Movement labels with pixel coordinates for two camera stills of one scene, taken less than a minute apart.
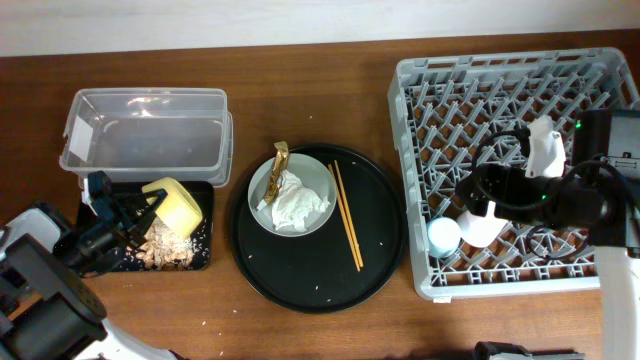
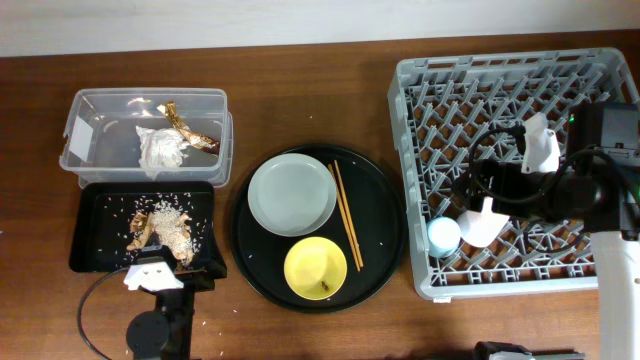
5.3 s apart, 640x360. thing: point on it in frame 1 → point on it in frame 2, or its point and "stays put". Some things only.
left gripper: [110, 215] → [214, 267]
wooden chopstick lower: [330, 169] stays put
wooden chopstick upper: [348, 212] stays put
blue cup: [444, 235] stays put
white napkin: [294, 203] → [160, 149]
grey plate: [316, 174] stays put
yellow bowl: [178, 209] → [315, 268]
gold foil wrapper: [277, 169] → [202, 141]
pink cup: [480, 231] stays put
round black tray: [317, 273] stays put
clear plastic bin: [174, 134] stays put
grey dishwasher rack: [444, 107] stays put
